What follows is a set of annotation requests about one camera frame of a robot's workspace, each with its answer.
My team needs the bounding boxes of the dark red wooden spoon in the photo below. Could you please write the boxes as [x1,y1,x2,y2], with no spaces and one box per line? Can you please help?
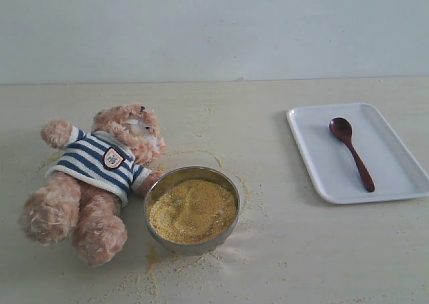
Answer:
[328,117,375,193]

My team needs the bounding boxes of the tan teddy bear striped sweater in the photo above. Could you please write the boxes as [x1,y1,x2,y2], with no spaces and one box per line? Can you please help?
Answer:
[19,103,166,267]

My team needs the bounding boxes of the steel bowl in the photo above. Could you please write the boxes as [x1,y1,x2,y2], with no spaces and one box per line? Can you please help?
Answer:
[143,166,242,256]

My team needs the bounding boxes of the yellow millet grain in bowl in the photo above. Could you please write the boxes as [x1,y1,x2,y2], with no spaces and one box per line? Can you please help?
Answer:
[149,179,238,244]

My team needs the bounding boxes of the white plastic tray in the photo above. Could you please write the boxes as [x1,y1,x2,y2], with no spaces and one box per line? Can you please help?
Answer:
[287,102,428,204]

